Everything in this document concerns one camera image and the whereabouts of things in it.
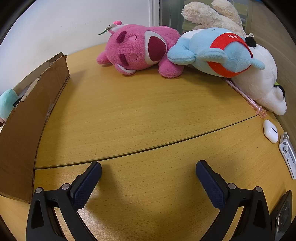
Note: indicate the teal plush toy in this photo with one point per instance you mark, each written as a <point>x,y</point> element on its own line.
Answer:
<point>7,102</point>

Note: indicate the brown cardboard box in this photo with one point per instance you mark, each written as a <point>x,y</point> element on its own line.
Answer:
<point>20,143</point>

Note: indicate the white plush dog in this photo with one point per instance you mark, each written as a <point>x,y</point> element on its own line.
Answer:
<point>261,76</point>

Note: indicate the black smartphone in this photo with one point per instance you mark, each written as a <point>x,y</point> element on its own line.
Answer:
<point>282,215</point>

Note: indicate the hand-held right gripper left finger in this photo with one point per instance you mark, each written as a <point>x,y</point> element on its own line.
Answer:
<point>86,187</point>

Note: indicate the pink plush bear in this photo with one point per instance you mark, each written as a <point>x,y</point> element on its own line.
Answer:
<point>136,46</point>

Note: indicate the white earbuds case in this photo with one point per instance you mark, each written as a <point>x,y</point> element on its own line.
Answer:
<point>270,131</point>

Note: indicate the blue plush toy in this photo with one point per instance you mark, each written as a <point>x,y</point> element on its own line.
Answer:
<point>201,60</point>

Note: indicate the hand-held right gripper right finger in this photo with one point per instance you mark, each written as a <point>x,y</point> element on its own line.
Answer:
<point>211,185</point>

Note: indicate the cream plush rabbit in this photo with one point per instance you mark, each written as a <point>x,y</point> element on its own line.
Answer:
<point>208,16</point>

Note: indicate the pink pen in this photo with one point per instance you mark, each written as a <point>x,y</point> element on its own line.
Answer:
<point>247,98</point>

